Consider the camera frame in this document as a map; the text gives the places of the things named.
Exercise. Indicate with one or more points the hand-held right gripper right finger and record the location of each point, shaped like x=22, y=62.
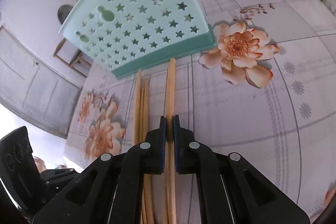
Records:
x=175, y=145

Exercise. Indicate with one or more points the mint green utensil holder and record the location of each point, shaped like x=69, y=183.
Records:
x=136, y=22

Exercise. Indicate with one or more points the wooden chair with dark seat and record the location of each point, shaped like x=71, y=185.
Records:
x=71, y=58

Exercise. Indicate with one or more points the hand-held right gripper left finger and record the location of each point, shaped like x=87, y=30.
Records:
x=163, y=145

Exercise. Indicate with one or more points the bundle of wooden chopsticks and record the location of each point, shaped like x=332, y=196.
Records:
x=139, y=108

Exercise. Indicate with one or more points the white panelled door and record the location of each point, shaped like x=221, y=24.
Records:
x=31, y=77

